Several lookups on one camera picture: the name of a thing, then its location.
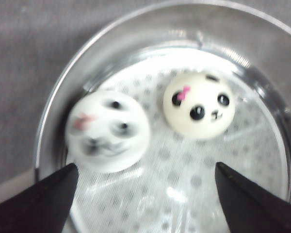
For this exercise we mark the panda bun with pink bow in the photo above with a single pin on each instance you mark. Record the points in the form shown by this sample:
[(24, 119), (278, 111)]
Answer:
[(199, 105)]

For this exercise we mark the stainless steel steamer pot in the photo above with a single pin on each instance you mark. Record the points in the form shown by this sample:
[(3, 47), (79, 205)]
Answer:
[(172, 188)]

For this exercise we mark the small white panda bun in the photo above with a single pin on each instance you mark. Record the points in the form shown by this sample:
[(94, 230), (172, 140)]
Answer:
[(107, 131)]

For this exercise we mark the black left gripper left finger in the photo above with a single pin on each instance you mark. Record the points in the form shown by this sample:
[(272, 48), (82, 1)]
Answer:
[(43, 207)]

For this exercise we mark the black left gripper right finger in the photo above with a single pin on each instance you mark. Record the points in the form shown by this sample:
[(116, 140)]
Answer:
[(247, 207)]

